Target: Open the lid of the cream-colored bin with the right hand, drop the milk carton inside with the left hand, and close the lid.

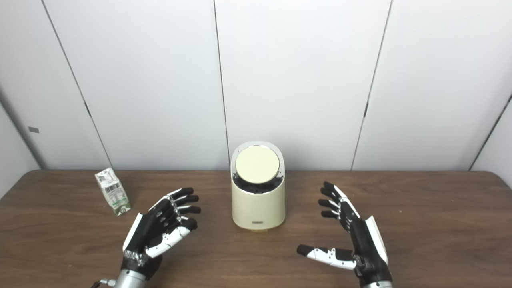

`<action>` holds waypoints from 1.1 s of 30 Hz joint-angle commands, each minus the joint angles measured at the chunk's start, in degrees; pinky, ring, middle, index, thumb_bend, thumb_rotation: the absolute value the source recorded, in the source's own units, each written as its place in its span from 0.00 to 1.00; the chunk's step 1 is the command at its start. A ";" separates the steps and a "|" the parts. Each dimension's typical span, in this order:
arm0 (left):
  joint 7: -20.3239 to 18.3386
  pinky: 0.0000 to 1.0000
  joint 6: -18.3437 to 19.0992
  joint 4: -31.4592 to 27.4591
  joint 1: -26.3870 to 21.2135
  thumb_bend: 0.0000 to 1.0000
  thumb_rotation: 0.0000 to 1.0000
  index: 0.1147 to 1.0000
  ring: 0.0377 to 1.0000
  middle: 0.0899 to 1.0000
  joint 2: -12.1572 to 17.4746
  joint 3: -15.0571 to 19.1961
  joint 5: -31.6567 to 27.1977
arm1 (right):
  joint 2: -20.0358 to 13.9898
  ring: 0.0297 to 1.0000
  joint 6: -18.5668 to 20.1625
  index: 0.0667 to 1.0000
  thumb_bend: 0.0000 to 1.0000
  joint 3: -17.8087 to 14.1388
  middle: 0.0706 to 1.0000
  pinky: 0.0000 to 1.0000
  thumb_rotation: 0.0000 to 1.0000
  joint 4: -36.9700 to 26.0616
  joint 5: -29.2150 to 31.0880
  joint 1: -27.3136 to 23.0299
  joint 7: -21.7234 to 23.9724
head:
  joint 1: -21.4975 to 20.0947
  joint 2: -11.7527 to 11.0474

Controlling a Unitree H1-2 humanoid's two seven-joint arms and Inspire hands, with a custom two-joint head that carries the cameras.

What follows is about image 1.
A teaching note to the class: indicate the white and black left hand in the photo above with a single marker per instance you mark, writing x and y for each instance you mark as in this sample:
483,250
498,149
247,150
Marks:
150,228

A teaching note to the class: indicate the white and black right hand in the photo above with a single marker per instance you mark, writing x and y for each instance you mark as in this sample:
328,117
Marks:
366,240

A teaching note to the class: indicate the small milk carton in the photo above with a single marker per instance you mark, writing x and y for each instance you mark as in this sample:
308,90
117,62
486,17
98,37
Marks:
114,194

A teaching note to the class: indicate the round cream bin lid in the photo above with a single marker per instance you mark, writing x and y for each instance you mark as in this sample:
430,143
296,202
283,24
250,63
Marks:
257,164

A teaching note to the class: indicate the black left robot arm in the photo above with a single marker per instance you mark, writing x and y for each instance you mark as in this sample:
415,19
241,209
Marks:
130,279

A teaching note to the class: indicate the cream-colored bin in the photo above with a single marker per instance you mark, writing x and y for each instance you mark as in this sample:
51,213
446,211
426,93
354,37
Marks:
258,210

